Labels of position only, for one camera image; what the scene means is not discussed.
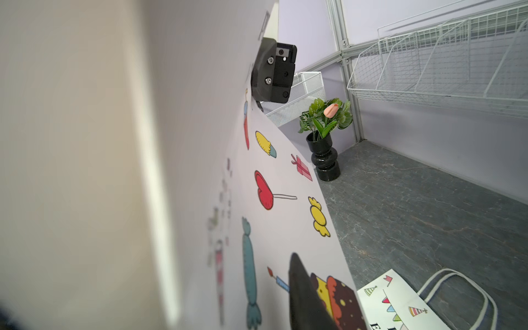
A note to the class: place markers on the white wire side basket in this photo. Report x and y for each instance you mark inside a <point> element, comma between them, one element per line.
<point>307,87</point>

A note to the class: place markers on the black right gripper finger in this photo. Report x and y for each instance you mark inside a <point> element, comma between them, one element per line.
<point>306,308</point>

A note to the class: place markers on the potted plant with pink flower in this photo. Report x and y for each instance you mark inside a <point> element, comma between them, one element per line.
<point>321,118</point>

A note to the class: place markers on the small white party paper bag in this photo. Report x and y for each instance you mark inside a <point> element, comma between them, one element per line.
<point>389,302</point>

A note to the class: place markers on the white wire wall shelf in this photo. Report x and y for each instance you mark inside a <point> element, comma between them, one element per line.
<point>478,63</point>

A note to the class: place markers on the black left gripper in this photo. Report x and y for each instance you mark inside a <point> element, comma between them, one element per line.
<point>273,71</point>

